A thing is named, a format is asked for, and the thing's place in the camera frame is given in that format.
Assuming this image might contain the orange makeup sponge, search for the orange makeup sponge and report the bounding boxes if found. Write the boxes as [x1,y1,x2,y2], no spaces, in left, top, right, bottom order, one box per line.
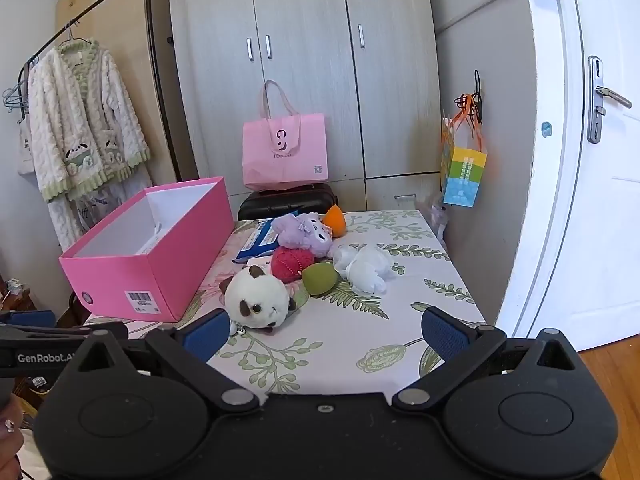
[322,205,347,238]

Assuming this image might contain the light wooden board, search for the light wooden board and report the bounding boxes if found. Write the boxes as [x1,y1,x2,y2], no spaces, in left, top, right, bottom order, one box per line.
[55,0,173,181]

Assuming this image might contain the white fluffy plush toy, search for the white fluffy plush toy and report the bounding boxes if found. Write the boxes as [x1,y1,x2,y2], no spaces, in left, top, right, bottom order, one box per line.
[332,244,396,295]

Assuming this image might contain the clear plastic bag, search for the clear plastic bag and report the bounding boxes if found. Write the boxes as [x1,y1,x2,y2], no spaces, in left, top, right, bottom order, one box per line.
[417,192,451,251]

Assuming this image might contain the grey wooden wardrobe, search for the grey wooden wardrobe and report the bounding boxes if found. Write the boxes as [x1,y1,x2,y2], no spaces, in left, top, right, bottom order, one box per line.
[167,0,443,211]

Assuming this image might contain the red knitted plush ball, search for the red knitted plush ball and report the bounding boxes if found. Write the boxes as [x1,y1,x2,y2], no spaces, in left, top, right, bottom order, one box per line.
[270,246,316,283]

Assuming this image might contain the person's left hand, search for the person's left hand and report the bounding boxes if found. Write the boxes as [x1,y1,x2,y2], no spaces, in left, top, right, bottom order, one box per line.
[0,400,25,466]

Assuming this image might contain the pink tote bag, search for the pink tote bag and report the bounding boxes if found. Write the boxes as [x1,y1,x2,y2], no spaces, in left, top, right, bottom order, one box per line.
[242,79,330,192]

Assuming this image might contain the blue wet wipes packet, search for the blue wet wipes packet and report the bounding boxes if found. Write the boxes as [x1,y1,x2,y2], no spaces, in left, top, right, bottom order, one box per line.
[231,220,301,265]

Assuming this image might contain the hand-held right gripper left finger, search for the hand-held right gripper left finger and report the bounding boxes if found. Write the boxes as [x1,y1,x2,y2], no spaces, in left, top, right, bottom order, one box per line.
[70,308,261,413]

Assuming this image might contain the colourful paper gift bag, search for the colourful paper gift bag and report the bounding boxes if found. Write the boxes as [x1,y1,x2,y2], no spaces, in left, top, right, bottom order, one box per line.
[440,92,488,208]

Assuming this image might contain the pink cardboard box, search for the pink cardboard box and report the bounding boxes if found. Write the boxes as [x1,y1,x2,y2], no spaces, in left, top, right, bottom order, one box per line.
[58,176,235,323]

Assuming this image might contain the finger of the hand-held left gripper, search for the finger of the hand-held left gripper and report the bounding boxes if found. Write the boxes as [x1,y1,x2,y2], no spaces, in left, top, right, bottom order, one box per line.
[0,322,129,343]
[0,310,57,329]

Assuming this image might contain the white door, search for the white door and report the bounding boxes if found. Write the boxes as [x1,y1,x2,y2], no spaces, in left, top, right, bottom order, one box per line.
[495,0,640,353]

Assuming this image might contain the black suitcase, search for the black suitcase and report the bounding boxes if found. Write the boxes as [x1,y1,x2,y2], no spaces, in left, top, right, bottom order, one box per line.
[237,182,340,221]

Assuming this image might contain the white panda plush toy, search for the white panda plush toy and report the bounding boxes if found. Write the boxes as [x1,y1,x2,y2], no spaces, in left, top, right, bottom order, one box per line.
[218,265,297,335]

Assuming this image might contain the wire clothes hangers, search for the wire clothes hangers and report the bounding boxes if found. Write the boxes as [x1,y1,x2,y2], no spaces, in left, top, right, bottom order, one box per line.
[2,55,40,111]

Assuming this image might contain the floral printed cloth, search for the floral printed cloth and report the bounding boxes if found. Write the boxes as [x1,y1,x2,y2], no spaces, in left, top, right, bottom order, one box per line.
[82,209,488,396]

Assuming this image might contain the black wall hook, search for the black wall hook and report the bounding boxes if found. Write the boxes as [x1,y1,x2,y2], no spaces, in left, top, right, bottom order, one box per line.
[470,70,487,125]

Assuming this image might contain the purple plush toy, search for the purple plush toy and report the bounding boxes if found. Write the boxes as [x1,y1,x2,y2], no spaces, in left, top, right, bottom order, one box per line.
[270,211,335,260]

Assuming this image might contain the green makeup sponge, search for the green makeup sponge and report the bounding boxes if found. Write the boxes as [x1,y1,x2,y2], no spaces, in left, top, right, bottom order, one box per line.
[301,262,339,297]

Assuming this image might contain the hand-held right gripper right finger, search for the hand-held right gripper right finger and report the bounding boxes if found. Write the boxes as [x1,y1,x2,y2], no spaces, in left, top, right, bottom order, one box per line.
[391,306,583,413]

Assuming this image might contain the white green fluffy robe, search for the white green fluffy robe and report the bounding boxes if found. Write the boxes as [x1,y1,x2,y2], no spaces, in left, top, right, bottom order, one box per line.
[27,37,153,251]

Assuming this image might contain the metal door handle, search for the metal door handle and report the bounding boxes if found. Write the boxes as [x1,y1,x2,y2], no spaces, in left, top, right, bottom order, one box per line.
[587,56,633,145]

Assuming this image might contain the white cloth bag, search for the white cloth bag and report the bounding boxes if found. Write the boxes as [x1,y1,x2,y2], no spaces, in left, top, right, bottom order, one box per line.
[17,120,39,177]

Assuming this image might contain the wardrobe drawer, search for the wardrobe drawer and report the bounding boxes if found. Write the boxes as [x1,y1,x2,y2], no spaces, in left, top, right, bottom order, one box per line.
[365,174,442,211]

